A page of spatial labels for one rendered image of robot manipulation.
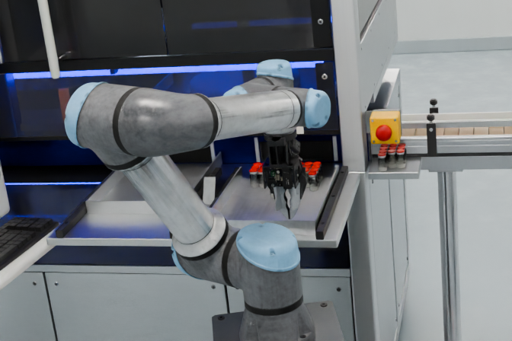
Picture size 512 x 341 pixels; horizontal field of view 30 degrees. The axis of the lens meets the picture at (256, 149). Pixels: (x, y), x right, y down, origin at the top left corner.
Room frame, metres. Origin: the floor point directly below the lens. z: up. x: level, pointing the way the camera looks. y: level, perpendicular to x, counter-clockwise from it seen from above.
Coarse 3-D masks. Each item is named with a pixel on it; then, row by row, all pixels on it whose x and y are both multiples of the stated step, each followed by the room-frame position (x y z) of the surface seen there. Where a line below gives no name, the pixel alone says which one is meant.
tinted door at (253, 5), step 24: (168, 0) 2.42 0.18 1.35; (192, 0) 2.40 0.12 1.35; (216, 0) 2.39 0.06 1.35; (240, 0) 2.37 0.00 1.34; (264, 0) 2.36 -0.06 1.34; (288, 0) 2.34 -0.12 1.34; (168, 24) 2.42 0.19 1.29; (192, 24) 2.41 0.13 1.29; (216, 24) 2.39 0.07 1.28; (240, 24) 2.37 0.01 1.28; (264, 24) 2.36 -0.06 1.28; (288, 24) 2.34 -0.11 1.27; (168, 48) 2.43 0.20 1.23; (192, 48) 2.41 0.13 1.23; (216, 48) 2.39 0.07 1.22; (240, 48) 2.38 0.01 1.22; (264, 48) 2.36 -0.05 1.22; (288, 48) 2.34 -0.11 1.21; (312, 48) 2.33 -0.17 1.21
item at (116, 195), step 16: (112, 176) 2.38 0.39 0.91; (192, 176) 2.39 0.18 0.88; (208, 176) 2.34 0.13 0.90; (96, 192) 2.27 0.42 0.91; (112, 192) 2.34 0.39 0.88; (128, 192) 2.33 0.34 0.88; (96, 208) 2.20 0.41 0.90; (112, 208) 2.19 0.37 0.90; (128, 208) 2.18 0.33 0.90; (144, 208) 2.17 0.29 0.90
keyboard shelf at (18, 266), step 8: (40, 240) 2.25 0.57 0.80; (32, 248) 2.21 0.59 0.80; (40, 248) 2.20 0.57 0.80; (48, 248) 2.22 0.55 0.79; (24, 256) 2.16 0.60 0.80; (32, 256) 2.17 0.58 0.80; (40, 256) 2.19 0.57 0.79; (8, 264) 2.13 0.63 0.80; (16, 264) 2.12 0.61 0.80; (24, 264) 2.13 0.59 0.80; (0, 272) 2.08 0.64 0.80; (8, 272) 2.08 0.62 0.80; (16, 272) 2.09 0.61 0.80; (0, 280) 2.04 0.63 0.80; (8, 280) 2.06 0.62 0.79; (0, 288) 2.03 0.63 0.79
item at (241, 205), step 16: (240, 176) 2.32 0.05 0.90; (336, 176) 2.23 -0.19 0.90; (224, 192) 2.18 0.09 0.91; (240, 192) 2.24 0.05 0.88; (256, 192) 2.23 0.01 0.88; (288, 192) 2.21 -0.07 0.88; (304, 192) 2.20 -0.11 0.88; (320, 192) 2.19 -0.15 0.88; (224, 208) 2.15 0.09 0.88; (240, 208) 2.14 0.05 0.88; (256, 208) 2.13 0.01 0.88; (272, 208) 2.12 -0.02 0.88; (304, 208) 2.10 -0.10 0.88; (320, 208) 2.01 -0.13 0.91; (240, 224) 1.99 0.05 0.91; (288, 224) 1.96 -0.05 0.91; (304, 224) 1.95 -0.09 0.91
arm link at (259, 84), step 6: (258, 78) 1.91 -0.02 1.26; (264, 78) 1.91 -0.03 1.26; (240, 84) 1.88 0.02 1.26; (246, 84) 1.87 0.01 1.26; (252, 84) 1.86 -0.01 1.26; (258, 84) 1.86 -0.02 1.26; (264, 84) 1.85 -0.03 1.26; (270, 84) 1.89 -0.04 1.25; (234, 90) 1.84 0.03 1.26; (240, 90) 1.84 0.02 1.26; (246, 90) 1.84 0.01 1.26; (252, 90) 1.84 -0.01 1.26; (258, 90) 1.84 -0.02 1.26; (264, 90) 1.83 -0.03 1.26; (270, 90) 1.82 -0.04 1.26
